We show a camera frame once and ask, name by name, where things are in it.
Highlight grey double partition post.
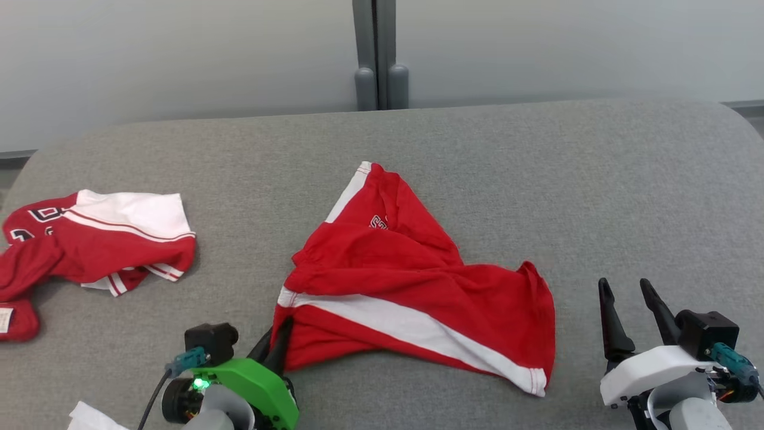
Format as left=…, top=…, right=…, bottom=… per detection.
left=352, top=0, right=410, bottom=112

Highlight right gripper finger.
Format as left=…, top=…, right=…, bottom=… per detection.
left=598, top=278, right=636, bottom=362
left=640, top=278, right=681, bottom=347

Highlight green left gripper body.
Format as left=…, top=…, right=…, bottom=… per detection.
left=161, top=357, right=299, bottom=430

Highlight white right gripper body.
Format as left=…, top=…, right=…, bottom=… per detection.
left=600, top=345, right=762, bottom=407

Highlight red shorts with white stripe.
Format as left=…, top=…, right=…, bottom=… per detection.
left=272, top=161, right=557, bottom=398

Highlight red jersey with black lettering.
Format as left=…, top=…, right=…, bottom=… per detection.
left=0, top=189, right=198, bottom=342

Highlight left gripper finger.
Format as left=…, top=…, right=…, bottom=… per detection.
left=266, top=317, right=294, bottom=376
left=248, top=327, right=276, bottom=362

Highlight grey baseboard rail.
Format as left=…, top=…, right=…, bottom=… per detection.
left=0, top=149, right=38, bottom=171
left=722, top=100, right=764, bottom=120

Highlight white crumpled cloth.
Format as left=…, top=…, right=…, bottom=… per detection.
left=67, top=401, right=130, bottom=430

